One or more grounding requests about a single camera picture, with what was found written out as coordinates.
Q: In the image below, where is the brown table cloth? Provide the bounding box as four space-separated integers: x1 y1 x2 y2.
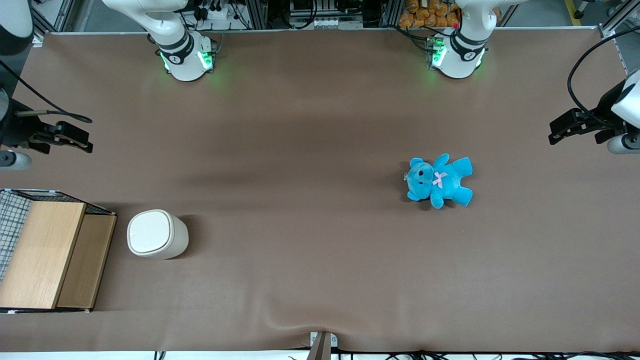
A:
0 29 640 354

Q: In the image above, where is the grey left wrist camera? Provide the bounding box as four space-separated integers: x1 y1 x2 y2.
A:
607 133 640 155

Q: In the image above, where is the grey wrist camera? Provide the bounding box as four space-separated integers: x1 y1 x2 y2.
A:
607 133 640 155
0 150 32 171

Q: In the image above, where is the white swing-lid trash can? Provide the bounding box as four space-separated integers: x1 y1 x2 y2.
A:
126 209 190 260

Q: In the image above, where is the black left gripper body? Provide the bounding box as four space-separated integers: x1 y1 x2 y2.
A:
583 79 628 146

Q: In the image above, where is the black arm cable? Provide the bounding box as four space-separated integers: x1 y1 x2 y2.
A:
0 60 94 124
567 25 640 127

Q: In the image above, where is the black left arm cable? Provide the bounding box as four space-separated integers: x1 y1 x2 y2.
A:
567 25 640 127

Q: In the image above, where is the blue teddy bear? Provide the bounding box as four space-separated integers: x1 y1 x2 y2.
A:
404 153 474 210

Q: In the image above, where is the black wire grid panel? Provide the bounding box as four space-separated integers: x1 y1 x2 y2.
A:
0 190 33 282

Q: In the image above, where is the white power strip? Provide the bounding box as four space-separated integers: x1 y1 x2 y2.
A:
196 0 242 32

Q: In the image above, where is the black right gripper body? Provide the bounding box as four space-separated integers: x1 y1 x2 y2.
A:
0 98 53 155

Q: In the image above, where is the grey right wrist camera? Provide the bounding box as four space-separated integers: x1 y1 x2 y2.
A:
0 150 32 171

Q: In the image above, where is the wooden shelf with black frame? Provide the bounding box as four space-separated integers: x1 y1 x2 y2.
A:
0 188 118 315

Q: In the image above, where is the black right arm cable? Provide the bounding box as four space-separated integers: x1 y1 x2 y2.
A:
0 60 94 124

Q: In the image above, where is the grey metal camera mount bracket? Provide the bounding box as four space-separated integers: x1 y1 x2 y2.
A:
309 331 339 360

